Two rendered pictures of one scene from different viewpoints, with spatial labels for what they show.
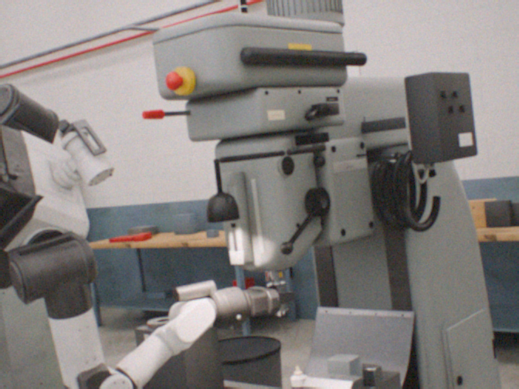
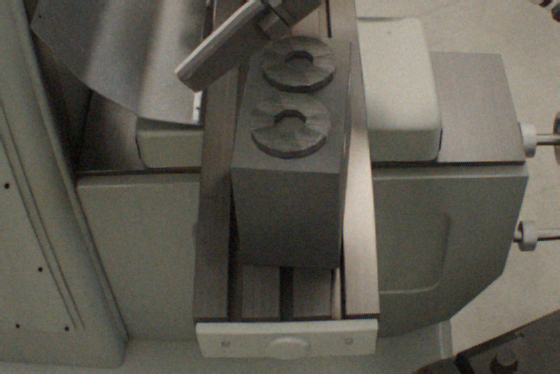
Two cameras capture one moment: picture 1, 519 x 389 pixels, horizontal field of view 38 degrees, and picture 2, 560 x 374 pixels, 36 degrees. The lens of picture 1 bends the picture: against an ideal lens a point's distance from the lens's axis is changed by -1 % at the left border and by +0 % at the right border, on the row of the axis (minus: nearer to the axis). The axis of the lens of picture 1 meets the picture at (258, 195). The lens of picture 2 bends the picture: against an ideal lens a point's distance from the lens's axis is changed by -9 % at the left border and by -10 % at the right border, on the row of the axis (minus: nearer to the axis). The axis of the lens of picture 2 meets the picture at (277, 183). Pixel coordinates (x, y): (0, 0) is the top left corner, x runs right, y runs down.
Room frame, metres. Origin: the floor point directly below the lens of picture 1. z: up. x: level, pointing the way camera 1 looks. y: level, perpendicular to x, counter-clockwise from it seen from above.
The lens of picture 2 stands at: (2.52, 0.85, 1.91)
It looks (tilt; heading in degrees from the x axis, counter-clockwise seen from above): 51 degrees down; 233
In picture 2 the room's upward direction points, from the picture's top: 4 degrees counter-clockwise
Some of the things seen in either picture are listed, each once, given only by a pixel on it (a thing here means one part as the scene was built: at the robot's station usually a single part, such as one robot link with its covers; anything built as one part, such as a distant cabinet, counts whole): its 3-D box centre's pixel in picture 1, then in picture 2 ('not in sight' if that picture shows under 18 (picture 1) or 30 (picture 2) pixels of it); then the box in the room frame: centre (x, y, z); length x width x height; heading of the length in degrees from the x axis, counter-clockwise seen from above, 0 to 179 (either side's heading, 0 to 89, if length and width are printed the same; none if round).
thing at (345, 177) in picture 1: (314, 191); not in sight; (1.97, -0.15, 1.47); 0.24 x 0.19 x 0.26; 50
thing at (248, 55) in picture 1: (308, 57); not in sight; (1.76, -0.15, 1.79); 0.45 x 0.04 x 0.04; 140
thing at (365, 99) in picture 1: (368, 114); not in sight; (2.21, -0.34, 1.66); 0.80 x 0.23 x 0.20; 140
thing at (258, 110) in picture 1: (267, 113); not in sight; (1.86, -0.05, 1.68); 0.34 x 0.24 x 0.10; 140
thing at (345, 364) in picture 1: (344, 370); not in sight; (1.72, -0.15, 1.07); 0.06 x 0.05 x 0.06; 51
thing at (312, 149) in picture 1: (306, 150); not in sight; (1.66, -0.12, 1.58); 0.17 x 0.01 x 0.01; 148
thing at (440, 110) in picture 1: (444, 116); not in sight; (1.84, -0.47, 1.62); 0.20 x 0.09 x 0.21; 140
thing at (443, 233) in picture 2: not in sight; (308, 210); (1.81, 0.00, 0.46); 0.80 x 0.30 x 0.60; 140
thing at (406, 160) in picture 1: (395, 191); not in sight; (1.90, -0.34, 1.45); 0.18 x 0.16 x 0.21; 140
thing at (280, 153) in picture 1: (255, 156); not in sight; (1.63, 0.00, 1.58); 0.17 x 0.01 x 0.01; 68
